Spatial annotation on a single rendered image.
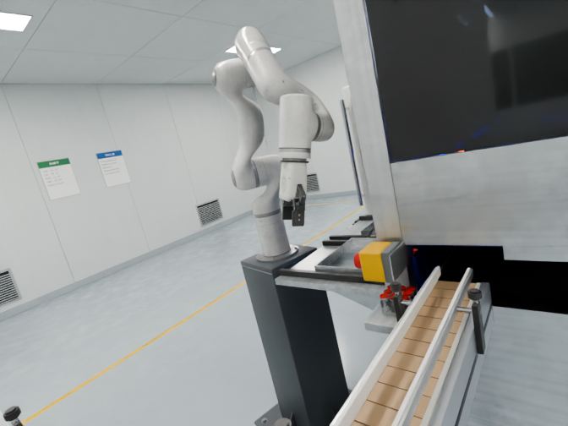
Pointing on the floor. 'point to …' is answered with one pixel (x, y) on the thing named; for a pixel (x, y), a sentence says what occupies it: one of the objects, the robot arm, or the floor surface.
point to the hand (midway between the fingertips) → (292, 219)
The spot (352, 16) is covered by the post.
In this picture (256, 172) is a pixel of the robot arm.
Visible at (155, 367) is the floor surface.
